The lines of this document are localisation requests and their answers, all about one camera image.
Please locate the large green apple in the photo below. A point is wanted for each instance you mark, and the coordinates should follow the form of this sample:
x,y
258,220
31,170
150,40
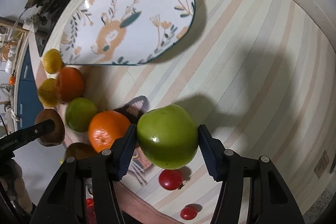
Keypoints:
x,y
168,137

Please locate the small green apple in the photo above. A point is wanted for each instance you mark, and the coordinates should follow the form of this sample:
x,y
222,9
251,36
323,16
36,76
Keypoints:
x,y
79,113

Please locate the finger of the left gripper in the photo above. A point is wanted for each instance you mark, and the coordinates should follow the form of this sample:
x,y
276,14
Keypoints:
x,y
22,137

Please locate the floral ceramic plate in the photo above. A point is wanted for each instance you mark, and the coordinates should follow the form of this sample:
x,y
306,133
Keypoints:
x,y
124,32

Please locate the yellow lemon upper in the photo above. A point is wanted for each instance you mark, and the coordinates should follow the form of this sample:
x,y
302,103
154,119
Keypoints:
x,y
52,61

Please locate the yellow lemon lower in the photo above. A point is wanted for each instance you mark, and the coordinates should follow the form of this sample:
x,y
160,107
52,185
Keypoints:
x,y
47,93

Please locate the red cherry tomato large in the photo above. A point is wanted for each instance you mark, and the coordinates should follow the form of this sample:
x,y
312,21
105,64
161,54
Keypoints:
x,y
170,179

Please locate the orange near gripper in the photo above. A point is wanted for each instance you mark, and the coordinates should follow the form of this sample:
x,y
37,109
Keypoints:
x,y
105,127

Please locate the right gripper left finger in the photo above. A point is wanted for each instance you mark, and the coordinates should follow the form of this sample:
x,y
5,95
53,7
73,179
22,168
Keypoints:
x,y
64,200

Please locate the blue kitchen cabinet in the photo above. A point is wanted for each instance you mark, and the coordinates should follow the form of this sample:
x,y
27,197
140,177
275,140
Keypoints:
x,y
29,105

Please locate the striped cat table mat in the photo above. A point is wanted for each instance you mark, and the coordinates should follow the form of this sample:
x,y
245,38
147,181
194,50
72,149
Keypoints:
x,y
259,73

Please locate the red cherry tomato small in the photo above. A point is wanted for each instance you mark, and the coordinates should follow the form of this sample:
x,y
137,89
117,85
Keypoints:
x,y
188,213

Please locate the brown pear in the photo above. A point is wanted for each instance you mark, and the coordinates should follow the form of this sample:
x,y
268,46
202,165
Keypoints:
x,y
80,151
56,137

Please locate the yellow lemon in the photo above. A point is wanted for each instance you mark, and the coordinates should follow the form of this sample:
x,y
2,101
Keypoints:
x,y
52,61
47,93

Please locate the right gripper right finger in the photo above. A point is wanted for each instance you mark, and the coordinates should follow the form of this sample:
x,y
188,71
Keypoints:
x,y
270,199

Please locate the small orange fruit on counter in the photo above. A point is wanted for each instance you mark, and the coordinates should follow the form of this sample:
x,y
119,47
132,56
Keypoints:
x,y
12,80

